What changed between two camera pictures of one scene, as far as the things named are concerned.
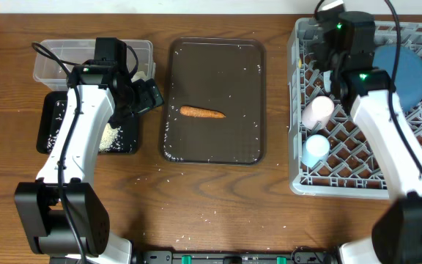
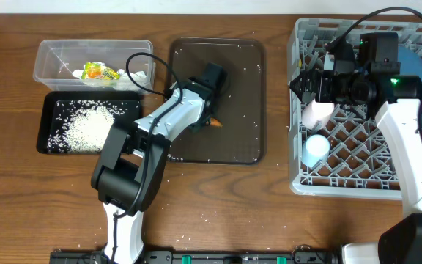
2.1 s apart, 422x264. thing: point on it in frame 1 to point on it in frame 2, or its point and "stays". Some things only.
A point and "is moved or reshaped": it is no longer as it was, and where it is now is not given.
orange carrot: x=198 y=112 is moved or reshaped
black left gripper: x=146 y=99 to x=209 y=114
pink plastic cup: x=321 y=109 stays
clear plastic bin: x=55 y=59 stays
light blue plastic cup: x=315 y=149 stays
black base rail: x=297 y=255 stays
